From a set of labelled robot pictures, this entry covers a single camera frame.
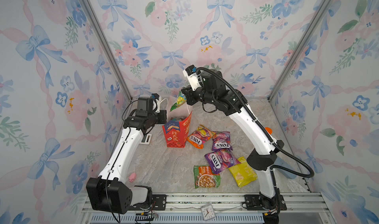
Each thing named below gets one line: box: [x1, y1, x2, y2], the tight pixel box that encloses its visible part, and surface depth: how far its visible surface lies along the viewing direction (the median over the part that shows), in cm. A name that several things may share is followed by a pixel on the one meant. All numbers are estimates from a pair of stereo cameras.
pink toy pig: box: [128, 172, 137, 183], surface depth 82 cm
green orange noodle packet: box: [193, 163, 222, 189], surface depth 83 cm
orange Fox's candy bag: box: [186, 124, 216, 150], surface depth 97 cm
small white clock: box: [200, 204, 216, 222], surface depth 72 cm
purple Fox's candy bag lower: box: [204, 149, 242, 175], surface depth 87 cm
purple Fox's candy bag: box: [211, 131, 233, 151], surface depth 94 cm
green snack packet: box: [169, 90, 188, 112], surface depth 69 cm
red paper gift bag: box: [161, 95, 193, 149], surface depth 84 cm
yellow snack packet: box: [227, 156, 259, 188], surface depth 82 cm
